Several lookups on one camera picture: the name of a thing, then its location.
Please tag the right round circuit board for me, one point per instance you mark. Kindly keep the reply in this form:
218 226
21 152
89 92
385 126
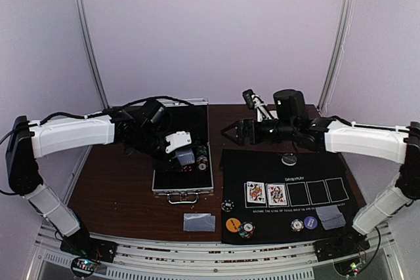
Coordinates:
351 267

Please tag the left aluminium frame post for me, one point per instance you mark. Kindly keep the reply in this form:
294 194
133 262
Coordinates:
89 49

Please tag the aluminium poker case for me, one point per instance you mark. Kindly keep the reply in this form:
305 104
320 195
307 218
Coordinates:
186 188

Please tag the aluminium frame post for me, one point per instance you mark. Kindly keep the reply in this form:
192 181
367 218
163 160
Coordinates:
89 49
337 54

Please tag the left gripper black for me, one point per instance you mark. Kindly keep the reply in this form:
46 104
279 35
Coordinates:
168 161

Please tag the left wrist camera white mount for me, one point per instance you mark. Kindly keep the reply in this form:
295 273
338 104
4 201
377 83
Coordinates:
177 140

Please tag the face-up queen hearts card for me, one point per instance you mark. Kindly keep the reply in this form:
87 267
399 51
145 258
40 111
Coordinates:
276 195

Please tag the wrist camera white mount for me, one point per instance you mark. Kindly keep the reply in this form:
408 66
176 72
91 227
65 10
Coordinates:
177 140
254 102

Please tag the right chip stack in case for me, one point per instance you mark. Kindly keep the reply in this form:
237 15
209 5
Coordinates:
202 158

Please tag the right aluminium frame post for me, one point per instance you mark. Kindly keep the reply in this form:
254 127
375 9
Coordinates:
337 54

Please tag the black poker mat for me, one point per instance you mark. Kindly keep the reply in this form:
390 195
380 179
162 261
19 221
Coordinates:
317 180

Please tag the orange big blind button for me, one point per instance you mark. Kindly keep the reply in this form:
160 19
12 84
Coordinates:
232 225

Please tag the purple small blind button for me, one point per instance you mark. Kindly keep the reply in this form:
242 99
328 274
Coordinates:
310 223

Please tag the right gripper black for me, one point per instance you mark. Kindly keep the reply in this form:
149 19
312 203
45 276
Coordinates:
245 129

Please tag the dealt card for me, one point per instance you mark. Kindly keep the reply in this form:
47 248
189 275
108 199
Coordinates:
191 221
334 223
207 223
328 212

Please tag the left round circuit board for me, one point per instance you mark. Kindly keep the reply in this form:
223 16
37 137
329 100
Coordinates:
83 268

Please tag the front aluminium rail base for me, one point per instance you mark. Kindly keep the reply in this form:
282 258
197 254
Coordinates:
150 259

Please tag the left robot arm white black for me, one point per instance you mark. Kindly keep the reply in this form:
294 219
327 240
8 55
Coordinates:
143 125

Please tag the round circuit board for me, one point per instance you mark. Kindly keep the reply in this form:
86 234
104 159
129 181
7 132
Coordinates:
83 268
351 267

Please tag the clear acrylic dealer button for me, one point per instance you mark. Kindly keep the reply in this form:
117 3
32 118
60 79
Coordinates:
289 159

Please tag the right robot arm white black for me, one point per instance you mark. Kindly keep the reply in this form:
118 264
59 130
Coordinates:
291 122

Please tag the blue playing card deck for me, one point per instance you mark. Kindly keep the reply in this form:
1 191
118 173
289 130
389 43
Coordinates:
185 156

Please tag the black 100 poker chip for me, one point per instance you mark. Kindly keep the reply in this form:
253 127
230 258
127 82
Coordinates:
227 205

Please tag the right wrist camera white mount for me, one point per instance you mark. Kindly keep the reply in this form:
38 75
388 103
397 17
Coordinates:
254 102

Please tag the red dice row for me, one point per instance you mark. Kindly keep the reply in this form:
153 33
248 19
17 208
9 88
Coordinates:
186 168

